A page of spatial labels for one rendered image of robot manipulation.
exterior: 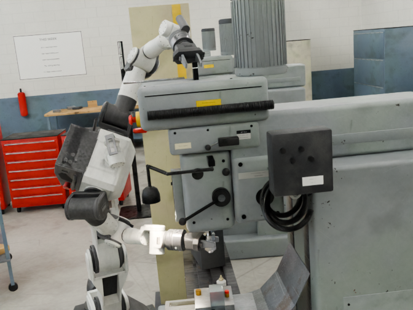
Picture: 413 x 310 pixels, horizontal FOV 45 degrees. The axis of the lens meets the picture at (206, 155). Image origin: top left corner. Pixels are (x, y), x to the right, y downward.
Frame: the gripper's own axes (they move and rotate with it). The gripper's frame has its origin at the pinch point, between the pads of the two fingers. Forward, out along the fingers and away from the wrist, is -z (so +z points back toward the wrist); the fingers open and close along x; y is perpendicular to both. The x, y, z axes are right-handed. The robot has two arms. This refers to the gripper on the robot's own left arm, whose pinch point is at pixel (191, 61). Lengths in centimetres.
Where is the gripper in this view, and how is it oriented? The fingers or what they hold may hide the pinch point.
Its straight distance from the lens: 194.5
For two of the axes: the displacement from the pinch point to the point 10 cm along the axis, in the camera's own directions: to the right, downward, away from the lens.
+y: 0.9, -7.5, -6.6
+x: -9.5, 1.4, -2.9
